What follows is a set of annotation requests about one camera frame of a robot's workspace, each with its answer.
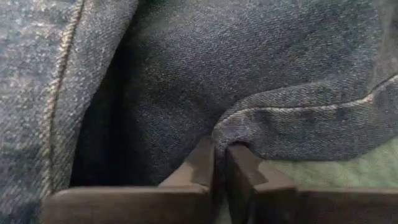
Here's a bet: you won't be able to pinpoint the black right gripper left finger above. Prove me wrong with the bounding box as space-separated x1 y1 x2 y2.
42 136 216 224

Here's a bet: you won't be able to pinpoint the dark blue denim jeans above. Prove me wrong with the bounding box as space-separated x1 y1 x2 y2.
0 0 398 224

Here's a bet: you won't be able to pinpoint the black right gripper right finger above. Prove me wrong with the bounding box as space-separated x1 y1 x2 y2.
225 143 398 224

